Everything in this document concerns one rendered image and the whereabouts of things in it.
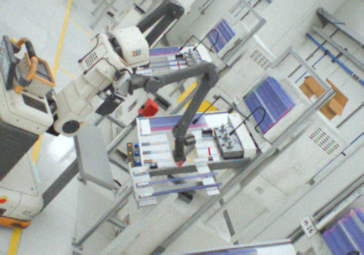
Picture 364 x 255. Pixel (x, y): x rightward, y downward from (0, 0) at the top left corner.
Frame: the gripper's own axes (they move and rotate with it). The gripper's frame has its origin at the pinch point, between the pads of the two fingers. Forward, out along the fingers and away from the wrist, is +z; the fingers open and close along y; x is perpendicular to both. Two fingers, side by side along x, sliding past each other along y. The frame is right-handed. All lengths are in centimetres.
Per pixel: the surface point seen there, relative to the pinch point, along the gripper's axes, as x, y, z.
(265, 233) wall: -109, 81, 173
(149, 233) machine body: 19, 7, 63
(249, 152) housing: -49.0, 8.4, 3.7
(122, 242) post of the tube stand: 39, -15, 43
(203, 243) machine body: -19, 2, 77
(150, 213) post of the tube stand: 20.8, -14.4, 22.7
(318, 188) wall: -157, 82, 122
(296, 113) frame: -76, 5, -25
